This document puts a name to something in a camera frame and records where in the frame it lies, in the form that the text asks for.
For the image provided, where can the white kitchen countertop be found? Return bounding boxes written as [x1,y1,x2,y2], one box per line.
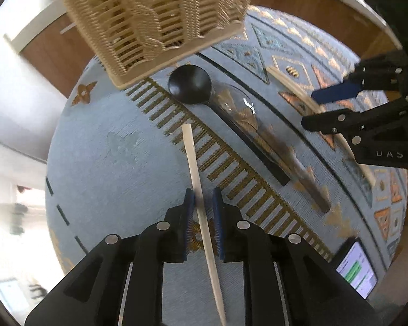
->
[3,0,400,54]

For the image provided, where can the patterned blue tablecloth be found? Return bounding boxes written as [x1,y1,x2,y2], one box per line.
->
[45,5,408,326]

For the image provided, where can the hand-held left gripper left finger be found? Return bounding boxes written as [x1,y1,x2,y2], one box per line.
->
[24,188,198,326]

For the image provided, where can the beige woven plastic basket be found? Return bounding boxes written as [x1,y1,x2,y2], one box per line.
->
[46,0,258,89]

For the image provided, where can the wooden kitchen cabinet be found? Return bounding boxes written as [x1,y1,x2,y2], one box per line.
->
[18,0,403,100]

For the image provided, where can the wooden chopstick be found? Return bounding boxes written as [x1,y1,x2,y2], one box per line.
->
[181,124,228,326]
[266,67,376,186]

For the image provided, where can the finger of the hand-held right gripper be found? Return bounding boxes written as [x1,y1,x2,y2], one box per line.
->
[311,50,408,105]
[301,93,408,145]

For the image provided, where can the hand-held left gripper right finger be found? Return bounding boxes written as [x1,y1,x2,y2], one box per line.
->
[212,187,385,326]

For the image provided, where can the phone with lit screen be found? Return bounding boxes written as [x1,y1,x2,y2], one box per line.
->
[336,241,378,299]

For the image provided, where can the clear plastic spoon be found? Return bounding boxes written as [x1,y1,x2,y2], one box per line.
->
[215,84,332,214]

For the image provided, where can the black plastic spoon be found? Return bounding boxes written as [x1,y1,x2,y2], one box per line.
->
[168,64,291,187]

